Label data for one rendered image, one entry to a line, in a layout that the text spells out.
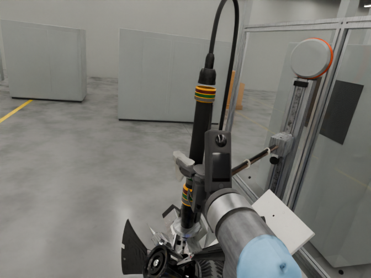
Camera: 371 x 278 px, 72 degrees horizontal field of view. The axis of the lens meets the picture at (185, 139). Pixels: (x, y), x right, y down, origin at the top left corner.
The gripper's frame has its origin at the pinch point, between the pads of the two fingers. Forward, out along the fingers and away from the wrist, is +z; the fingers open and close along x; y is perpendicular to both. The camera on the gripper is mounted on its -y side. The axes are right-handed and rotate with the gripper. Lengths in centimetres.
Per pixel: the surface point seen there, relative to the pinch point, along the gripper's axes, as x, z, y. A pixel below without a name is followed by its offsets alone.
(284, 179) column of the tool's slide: 58, 34, 30
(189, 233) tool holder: -0.6, -5.6, 19.8
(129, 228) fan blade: -12, 34, 50
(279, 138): 48, 32, 8
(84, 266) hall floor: -41, 125, 164
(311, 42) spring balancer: 56, 37, -30
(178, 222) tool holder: -2.4, -1.3, 19.8
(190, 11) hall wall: 323, 1198, -166
